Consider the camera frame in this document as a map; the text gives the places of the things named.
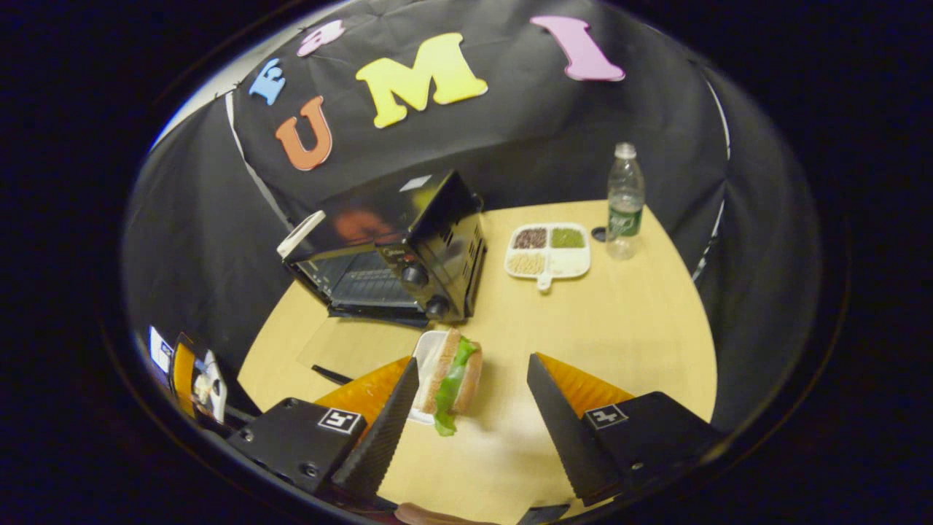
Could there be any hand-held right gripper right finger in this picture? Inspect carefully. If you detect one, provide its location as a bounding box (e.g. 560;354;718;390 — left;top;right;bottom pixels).
526;352;722;508

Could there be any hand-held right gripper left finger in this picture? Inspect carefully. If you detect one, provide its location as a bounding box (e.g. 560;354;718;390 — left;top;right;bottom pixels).
227;356;421;504

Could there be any sandwich with green lettuce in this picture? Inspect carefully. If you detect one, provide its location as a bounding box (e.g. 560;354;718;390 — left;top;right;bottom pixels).
421;328;483;438

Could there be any black electric oven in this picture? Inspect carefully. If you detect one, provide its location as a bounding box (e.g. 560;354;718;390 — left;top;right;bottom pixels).
281;169;488;387

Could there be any white rectangular dish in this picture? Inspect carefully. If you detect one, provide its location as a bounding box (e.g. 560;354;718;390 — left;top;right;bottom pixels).
407;330;449;426

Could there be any white divided plate with beans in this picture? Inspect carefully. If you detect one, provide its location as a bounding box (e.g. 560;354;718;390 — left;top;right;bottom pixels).
504;222;591;292

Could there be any clear plastic water bottle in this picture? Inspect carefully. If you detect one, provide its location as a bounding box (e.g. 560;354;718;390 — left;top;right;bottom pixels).
606;142;646;261

